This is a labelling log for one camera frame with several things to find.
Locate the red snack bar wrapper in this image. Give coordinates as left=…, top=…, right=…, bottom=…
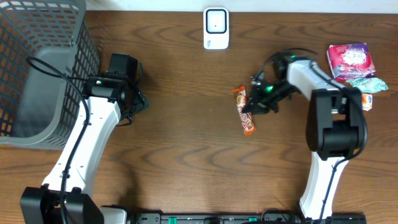
left=232, top=85, right=257, bottom=136

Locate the purple sanitary pad pack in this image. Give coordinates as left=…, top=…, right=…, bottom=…
left=326, top=43, right=376, bottom=82

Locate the mint green snack wrapper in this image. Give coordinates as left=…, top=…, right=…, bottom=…
left=347, top=78, right=389, bottom=93

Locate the orange juice carton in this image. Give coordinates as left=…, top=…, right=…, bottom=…
left=361, top=93, right=373, bottom=111

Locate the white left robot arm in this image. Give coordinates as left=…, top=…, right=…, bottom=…
left=20, top=75, right=149, bottom=223

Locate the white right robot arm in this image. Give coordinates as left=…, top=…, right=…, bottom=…
left=242, top=49, right=368, bottom=223

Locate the white barcode scanner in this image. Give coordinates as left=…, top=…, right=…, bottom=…
left=203, top=7, right=229, bottom=50

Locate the grey plastic mesh basket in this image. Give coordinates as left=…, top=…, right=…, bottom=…
left=1, top=0, right=100, bottom=150

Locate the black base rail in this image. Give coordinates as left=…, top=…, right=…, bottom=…
left=130, top=210, right=367, bottom=224

